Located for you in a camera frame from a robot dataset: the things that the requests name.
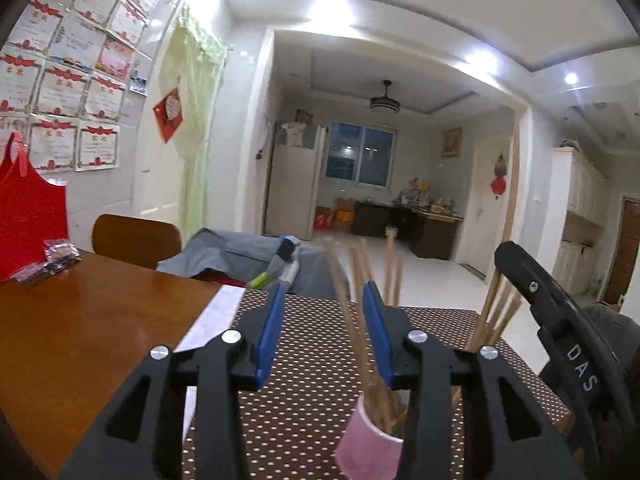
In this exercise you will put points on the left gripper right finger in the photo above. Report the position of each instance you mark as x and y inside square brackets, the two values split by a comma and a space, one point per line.
[507, 434]

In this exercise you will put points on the brown polka dot mat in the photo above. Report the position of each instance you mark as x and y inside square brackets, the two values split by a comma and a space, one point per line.
[293, 425]

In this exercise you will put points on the clear plastic packet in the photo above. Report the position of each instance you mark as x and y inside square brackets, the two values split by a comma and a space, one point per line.
[59, 255]

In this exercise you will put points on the pink paper cup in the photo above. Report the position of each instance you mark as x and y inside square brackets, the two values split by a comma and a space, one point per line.
[364, 451]

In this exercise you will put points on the grey jacket on chair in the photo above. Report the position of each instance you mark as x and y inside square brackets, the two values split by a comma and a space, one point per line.
[243, 256]

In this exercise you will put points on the round ceiling fan lamp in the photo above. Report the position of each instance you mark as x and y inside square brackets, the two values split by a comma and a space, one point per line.
[384, 103]

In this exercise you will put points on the window with bars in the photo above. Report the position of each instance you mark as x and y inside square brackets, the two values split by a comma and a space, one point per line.
[360, 155]

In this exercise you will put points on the small framed picture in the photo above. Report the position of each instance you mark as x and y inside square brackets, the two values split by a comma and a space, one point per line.
[451, 142]

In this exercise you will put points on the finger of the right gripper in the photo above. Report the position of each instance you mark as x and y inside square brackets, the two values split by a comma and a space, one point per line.
[583, 370]

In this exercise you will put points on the green door curtain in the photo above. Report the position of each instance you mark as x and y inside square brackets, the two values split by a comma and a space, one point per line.
[191, 71]

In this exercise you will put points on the red door ornament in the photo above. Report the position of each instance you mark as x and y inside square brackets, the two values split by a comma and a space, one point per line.
[498, 183]

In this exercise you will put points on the red diamond wall decoration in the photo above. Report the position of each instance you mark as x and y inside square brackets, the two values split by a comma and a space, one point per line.
[168, 114]

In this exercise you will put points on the dark jacket on chair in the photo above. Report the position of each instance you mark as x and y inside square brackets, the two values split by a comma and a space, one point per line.
[619, 331]

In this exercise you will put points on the brown wooden chair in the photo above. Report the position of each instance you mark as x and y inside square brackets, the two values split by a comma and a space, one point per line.
[142, 242]

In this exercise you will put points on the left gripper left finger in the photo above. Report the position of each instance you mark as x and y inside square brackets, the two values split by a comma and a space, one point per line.
[138, 434]

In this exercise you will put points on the dark wooden desk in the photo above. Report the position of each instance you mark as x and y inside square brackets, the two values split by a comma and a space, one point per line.
[429, 235]

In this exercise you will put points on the white refrigerator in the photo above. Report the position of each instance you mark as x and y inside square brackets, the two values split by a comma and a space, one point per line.
[294, 176]

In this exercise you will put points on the red tote bag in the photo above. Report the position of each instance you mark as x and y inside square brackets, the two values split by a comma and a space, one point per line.
[33, 211]

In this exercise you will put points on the white tall cabinet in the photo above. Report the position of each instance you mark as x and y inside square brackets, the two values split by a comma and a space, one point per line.
[575, 220]

